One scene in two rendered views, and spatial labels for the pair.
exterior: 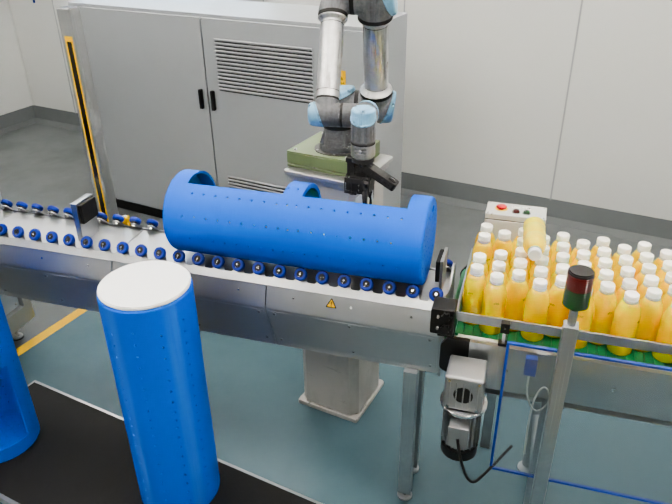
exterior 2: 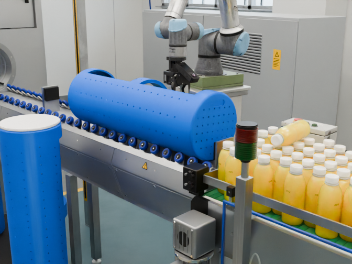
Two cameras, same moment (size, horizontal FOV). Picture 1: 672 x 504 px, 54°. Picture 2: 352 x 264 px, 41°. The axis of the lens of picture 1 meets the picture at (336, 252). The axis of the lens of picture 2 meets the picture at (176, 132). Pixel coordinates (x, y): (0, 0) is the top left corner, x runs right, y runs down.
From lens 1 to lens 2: 115 cm
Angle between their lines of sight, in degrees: 29
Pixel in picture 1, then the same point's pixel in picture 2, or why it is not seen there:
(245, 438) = not seen: outside the picture
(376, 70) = (224, 11)
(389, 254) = (173, 125)
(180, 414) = (31, 217)
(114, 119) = not seen: hidden behind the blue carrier
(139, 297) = (17, 125)
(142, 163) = not seen: hidden behind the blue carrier
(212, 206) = (91, 86)
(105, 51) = (155, 39)
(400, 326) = (180, 189)
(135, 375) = (7, 178)
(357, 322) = (157, 182)
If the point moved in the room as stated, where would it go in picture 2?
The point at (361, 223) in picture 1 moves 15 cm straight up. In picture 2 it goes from (162, 101) to (162, 65)
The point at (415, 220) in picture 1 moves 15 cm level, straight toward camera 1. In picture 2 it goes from (194, 102) to (171, 109)
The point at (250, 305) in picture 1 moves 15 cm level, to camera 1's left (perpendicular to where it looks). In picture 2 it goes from (104, 161) to (79, 156)
